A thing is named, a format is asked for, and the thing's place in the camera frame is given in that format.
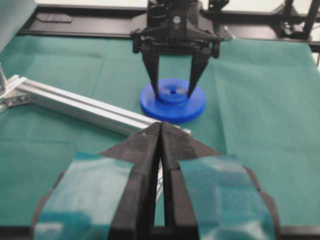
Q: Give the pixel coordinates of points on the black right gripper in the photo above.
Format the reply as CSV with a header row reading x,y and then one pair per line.
x,y
174,24

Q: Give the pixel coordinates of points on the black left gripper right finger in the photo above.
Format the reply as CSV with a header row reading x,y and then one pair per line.
x,y
210,196

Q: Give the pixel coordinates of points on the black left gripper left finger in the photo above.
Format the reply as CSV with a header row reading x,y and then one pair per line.
x,y
109,196

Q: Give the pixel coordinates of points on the blue plastic gear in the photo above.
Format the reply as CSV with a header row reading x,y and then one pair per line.
x,y
172,103

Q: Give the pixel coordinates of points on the green table mat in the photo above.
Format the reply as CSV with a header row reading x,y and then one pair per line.
x,y
262,105

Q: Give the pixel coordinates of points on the black aluminium frame rail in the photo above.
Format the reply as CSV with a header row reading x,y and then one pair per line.
x,y
283,24

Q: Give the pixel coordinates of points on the silver aluminium extrusion frame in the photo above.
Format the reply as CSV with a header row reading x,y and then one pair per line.
x,y
20,91

